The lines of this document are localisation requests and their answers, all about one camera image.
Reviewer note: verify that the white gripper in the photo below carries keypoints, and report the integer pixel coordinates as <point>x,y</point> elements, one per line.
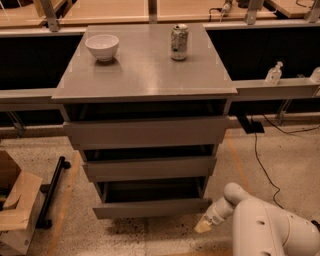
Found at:
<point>215,214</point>

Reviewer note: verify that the grey bottom drawer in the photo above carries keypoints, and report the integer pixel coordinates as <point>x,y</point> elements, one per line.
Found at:
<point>151,198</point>

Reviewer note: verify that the grey drawer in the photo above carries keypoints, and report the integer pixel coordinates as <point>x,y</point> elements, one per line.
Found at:
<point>149,163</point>
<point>144,133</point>
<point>151,198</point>

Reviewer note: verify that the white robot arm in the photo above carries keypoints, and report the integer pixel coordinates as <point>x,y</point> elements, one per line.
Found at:
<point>260,228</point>

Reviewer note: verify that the grey middle drawer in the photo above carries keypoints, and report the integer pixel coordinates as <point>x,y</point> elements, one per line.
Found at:
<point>149,163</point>

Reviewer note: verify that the grey top drawer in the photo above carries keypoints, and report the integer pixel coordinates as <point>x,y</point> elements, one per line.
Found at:
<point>144,133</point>

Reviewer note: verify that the grey drawer cabinet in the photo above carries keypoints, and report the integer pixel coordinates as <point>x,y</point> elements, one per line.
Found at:
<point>143,61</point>

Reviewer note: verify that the black power box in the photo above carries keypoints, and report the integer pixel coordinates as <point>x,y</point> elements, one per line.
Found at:
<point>249,125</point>

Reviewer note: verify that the black metal bar stand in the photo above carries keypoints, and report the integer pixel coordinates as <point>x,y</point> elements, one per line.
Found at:
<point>48,190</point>

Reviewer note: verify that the clear pump bottle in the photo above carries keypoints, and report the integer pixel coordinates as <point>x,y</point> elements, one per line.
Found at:
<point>274,74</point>
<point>315,76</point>

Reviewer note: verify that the brown cardboard box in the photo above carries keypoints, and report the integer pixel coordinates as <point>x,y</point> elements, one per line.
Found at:
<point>21,208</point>

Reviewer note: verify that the crushed soda can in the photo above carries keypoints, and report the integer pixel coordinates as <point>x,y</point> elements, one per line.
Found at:
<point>179,40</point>

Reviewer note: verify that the white ceramic bowl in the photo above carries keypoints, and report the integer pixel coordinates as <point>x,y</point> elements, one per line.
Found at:
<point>103,47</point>

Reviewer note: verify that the grey metal rail shelf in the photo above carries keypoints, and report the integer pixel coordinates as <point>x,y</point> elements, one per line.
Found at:
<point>246,90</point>

